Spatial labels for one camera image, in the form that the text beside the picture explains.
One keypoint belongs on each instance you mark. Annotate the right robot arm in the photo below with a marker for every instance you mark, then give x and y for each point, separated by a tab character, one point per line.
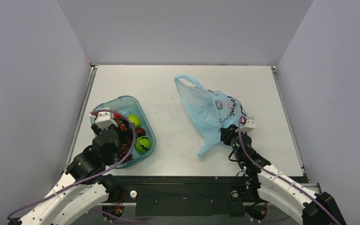
268	184

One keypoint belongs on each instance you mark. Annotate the yellow-green fake fruit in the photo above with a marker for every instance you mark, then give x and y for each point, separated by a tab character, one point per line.
135	120

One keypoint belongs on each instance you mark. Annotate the red fake fruit bunch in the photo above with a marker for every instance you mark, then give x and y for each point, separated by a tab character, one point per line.
119	122

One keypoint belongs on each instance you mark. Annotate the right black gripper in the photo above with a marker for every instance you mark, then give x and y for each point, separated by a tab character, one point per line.
227	134

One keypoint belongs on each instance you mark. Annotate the light blue plastic bag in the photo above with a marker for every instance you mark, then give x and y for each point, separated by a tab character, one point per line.
209	110

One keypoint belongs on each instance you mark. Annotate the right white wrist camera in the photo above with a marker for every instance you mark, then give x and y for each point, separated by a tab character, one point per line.
248	125

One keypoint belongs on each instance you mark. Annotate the teal transparent plastic tray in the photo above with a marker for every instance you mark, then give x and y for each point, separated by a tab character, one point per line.
128	106

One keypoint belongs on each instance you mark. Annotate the dark red fake grape bunch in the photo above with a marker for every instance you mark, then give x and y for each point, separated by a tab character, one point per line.
124	149

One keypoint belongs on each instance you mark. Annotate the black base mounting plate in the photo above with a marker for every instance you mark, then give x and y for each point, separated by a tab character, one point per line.
181	196

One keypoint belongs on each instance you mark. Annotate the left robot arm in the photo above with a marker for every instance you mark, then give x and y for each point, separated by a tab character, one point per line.
85	182

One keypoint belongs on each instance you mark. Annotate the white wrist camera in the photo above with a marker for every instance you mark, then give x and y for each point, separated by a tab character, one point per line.
103	119
248	125

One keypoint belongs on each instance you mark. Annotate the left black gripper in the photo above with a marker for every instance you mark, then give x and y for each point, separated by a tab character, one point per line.
124	134

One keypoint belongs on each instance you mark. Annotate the green fake watermelon ball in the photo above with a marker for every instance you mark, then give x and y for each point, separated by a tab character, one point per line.
143	144

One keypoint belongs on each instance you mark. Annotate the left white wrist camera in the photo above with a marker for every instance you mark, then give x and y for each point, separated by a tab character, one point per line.
103	119

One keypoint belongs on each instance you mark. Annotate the dark red fake fruit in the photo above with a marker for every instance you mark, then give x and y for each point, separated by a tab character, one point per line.
141	132

